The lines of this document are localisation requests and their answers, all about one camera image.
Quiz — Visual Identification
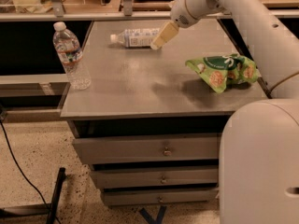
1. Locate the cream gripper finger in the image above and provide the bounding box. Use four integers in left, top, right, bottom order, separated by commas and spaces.
150, 21, 179, 50

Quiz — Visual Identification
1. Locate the top grey drawer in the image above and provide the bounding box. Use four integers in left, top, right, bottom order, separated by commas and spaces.
73, 133, 219, 164

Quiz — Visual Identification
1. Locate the bottom grey drawer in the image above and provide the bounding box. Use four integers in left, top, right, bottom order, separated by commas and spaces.
101, 188, 218, 206

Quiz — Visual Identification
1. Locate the blue label plastic bottle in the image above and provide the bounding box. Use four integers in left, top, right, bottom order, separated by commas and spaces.
110, 28, 159, 49

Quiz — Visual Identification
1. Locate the blue floor tape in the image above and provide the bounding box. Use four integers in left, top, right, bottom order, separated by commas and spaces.
138, 205, 168, 224

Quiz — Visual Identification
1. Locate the metal shelf rail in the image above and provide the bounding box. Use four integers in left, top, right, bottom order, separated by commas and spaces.
0, 9, 299, 22

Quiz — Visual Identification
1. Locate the grey drawer cabinet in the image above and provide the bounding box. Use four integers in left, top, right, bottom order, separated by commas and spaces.
61, 20, 264, 194

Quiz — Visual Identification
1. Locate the black metal stand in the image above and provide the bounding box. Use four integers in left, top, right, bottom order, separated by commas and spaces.
0, 167, 67, 224

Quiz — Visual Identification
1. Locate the grey drawer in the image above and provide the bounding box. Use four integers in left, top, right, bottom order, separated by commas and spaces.
91, 166, 218, 189
73, 133, 219, 164
101, 188, 218, 206

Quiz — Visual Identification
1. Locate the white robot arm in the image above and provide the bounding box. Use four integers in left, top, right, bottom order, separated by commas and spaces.
170, 0, 299, 224

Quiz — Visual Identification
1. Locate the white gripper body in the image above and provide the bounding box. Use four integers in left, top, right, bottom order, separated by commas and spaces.
170, 0, 223, 28

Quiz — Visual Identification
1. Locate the green snack bag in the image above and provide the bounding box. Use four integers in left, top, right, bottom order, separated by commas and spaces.
185, 54, 258, 93

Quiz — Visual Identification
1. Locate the clear upright water bottle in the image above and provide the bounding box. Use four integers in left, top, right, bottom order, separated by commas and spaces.
52, 21, 92, 91

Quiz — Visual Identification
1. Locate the black floor cable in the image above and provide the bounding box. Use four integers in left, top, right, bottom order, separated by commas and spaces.
0, 119, 62, 224

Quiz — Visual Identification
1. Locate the middle grey drawer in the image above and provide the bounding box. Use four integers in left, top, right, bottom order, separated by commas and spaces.
91, 166, 218, 189

